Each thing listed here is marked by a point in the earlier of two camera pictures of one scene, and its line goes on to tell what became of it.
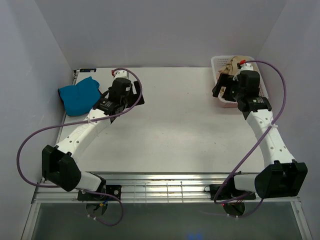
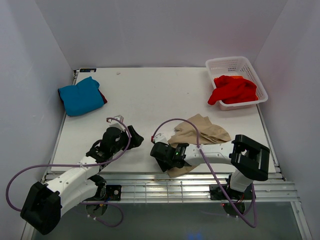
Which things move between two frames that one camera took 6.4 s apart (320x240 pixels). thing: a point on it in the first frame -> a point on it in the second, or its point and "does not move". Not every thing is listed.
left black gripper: x=136 y=92 -> x=129 y=138
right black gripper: x=225 y=83 -> x=161 y=160
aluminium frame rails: x=158 y=188 does not move
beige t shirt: x=232 y=68 -> x=186 y=133
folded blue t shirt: x=79 y=99 does not move
